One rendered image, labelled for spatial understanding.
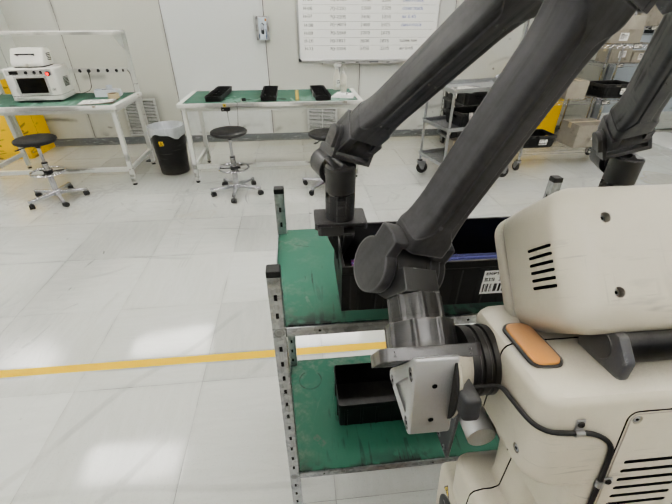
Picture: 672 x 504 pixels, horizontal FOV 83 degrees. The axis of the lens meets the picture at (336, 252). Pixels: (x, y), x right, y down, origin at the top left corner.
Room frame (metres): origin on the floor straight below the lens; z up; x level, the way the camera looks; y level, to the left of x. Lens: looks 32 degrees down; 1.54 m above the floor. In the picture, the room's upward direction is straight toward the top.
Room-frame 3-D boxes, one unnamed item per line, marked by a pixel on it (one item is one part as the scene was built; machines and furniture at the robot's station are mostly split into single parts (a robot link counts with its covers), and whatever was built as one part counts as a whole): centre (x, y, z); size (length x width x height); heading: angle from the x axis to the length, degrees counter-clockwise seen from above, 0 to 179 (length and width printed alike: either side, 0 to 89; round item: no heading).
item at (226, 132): (3.54, 0.98, 0.31); 0.52 x 0.49 x 0.62; 96
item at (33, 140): (3.39, 2.69, 0.30); 0.51 x 0.50 x 0.60; 52
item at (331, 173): (0.68, -0.01, 1.27); 0.07 x 0.06 x 0.07; 21
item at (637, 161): (0.73, -0.57, 1.27); 0.07 x 0.06 x 0.07; 169
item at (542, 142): (4.46, -2.28, 0.29); 0.40 x 0.30 x 0.14; 96
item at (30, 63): (4.05, 2.90, 1.03); 0.44 x 0.37 x 0.46; 102
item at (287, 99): (4.26, 0.66, 0.40); 1.80 x 0.75 x 0.81; 96
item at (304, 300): (0.89, -0.28, 0.55); 0.91 x 0.46 x 1.10; 96
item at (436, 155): (4.07, -1.40, 0.50); 0.90 x 0.54 x 1.00; 110
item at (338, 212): (0.68, -0.01, 1.21); 0.10 x 0.07 x 0.07; 95
